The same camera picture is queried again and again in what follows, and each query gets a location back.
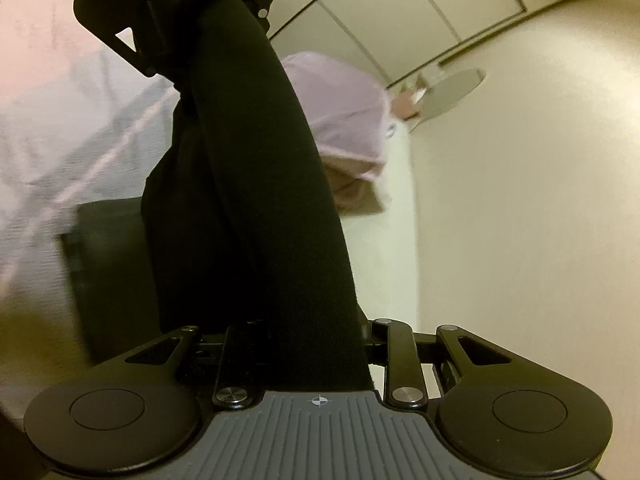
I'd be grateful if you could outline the mauve pillow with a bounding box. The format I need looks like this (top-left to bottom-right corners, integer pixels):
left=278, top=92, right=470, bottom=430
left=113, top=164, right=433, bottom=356
left=281, top=51, right=392, bottom=210

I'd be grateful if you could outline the cream wardrobe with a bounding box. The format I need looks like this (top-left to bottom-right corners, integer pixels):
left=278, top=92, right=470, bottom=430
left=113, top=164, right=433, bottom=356
left=269, top=0, right=563, bottom=86

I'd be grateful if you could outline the pink grey bedspread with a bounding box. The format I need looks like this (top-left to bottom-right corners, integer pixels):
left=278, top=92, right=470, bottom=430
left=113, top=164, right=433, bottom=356
left=1, top=0, right=177, bottom=412

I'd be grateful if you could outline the folded dark clothes stack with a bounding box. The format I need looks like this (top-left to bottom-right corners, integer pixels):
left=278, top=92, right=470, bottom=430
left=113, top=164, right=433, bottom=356
left=58, top=197, right=162, bottom=364

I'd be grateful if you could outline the black zip fleece jacket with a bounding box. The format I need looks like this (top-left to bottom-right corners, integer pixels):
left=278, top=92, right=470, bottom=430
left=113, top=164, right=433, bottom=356
left=141, top=0, right=372, bottom=392

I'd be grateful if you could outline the round bedside table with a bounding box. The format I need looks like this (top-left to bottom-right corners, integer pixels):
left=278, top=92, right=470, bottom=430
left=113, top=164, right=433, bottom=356
left=390, top=68, right=486, bottom=128

